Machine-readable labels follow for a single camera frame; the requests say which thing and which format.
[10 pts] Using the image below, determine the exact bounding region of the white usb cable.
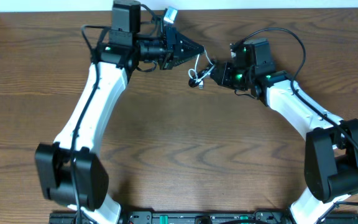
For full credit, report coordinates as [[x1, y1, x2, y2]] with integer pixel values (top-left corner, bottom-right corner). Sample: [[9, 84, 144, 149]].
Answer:
[[187, 52, 216, 90]]

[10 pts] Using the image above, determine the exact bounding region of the black usb cable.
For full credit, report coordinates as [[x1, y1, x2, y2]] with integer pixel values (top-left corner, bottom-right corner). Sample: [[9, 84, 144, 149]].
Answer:
[[188, 68, 213, 88]]

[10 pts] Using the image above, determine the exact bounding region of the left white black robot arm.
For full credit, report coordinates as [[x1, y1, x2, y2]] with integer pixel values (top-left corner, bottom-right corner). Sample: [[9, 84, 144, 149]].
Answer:
[[35, 1, 204, 223]]

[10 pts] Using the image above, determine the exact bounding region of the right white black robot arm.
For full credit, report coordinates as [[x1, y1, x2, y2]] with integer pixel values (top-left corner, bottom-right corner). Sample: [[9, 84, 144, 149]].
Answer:
[[210, 39, 358, 223]]

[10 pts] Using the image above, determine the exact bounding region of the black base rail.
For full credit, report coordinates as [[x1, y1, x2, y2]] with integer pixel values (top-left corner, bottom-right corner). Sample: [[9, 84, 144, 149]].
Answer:
[[48, 210, 358, 224]]

